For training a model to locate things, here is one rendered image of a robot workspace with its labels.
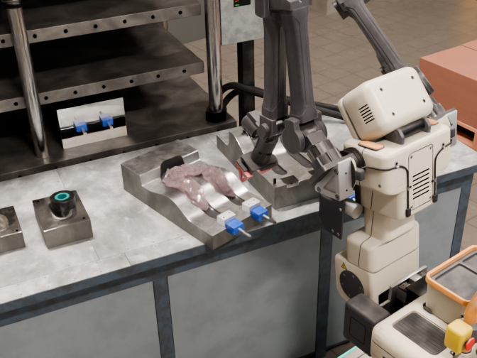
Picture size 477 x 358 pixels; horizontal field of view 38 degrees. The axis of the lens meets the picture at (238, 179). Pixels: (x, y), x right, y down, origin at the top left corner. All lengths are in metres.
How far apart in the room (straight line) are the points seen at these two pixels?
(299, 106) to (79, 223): 0.84
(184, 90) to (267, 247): 1.15
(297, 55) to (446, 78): 2.82
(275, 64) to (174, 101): 1.37
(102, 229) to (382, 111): 1.02
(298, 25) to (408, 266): 0.85
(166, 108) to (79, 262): 1.14
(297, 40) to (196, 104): 1.43
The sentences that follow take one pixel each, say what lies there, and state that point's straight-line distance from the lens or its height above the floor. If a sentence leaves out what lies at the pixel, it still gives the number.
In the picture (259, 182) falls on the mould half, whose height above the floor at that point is 0.85.
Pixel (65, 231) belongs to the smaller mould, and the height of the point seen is 0.85.
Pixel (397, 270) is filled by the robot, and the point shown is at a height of 0.77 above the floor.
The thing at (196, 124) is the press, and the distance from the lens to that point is 2.99.
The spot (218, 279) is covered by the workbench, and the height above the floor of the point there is 0.59.
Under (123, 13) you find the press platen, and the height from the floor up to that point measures 1.29.
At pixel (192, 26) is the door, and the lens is 6.20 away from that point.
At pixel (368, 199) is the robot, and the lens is 2.02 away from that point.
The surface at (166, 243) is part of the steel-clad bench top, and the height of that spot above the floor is 0.80.
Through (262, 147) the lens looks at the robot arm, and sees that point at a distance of 2.04.
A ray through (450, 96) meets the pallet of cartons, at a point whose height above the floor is 0.28.
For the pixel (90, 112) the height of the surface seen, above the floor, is 0.92.
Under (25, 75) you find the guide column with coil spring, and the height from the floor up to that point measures 1.14.
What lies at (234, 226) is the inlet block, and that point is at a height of 0.87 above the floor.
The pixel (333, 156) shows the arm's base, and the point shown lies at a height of 1.22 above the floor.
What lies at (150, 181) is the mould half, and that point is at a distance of 2.43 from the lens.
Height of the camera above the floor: 2.12
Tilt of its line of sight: 31 degrees down
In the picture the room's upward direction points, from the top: 2 degrees counter-clockwise
